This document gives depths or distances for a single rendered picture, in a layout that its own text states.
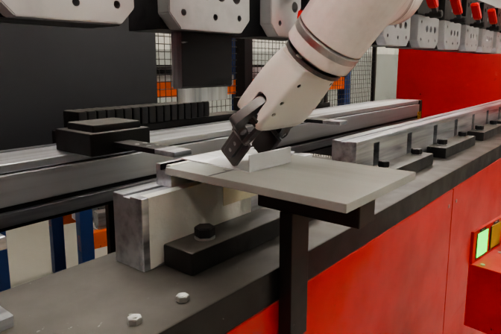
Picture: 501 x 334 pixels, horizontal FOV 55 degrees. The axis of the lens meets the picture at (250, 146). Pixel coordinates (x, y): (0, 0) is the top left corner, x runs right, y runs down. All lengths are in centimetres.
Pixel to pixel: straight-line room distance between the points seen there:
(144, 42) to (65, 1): 76
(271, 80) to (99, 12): 20
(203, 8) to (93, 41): 58
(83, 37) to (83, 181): 41
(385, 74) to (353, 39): 770
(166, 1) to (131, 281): 34
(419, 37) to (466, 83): 147
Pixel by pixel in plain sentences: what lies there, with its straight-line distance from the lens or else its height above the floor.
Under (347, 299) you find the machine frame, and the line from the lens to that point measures 83.
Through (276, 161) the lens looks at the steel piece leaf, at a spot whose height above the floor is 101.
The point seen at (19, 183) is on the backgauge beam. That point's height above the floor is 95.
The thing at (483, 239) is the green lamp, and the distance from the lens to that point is 98.
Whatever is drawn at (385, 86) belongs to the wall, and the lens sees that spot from 824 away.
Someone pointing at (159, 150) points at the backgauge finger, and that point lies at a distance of 73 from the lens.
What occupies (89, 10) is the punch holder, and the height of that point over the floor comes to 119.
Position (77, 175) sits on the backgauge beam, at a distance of 86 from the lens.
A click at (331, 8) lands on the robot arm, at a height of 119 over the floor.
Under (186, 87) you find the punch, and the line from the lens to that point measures 66.
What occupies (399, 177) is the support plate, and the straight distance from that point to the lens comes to 59.
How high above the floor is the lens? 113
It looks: 10 degrees down
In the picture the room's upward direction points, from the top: straight up
